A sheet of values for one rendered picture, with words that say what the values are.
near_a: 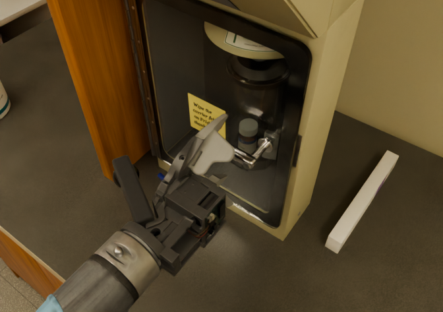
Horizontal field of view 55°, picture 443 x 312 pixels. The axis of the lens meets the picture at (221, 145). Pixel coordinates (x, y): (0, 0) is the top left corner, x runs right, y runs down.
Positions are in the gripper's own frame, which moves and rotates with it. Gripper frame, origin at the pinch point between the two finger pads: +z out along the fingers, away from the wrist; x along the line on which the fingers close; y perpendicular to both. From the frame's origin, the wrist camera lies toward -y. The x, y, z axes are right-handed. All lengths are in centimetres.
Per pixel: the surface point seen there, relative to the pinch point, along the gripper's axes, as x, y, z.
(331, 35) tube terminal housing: 19.6, 10.7, 7.3
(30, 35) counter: -26, -87, 21
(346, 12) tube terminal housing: 21.1, 10.7, 10.5
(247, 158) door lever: 1.0, 5.0, -0.5
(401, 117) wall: -22, 17, 49
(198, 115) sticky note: -1.4, -7.8, 4.2
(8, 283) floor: -120, -90, -25
